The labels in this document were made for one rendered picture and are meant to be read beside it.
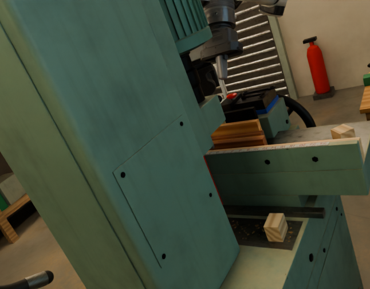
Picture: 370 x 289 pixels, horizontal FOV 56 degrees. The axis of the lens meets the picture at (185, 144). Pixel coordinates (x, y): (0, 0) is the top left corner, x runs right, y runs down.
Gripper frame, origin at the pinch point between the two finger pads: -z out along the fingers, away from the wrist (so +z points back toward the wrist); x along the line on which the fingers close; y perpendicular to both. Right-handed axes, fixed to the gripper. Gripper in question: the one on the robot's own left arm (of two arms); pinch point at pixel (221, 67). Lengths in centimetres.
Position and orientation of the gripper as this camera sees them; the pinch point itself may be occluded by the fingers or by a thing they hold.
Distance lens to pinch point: 95.3
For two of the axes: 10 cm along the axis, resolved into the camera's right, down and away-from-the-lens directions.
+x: -7.9, 0.9, 6.1
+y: -6.2, -0.1, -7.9
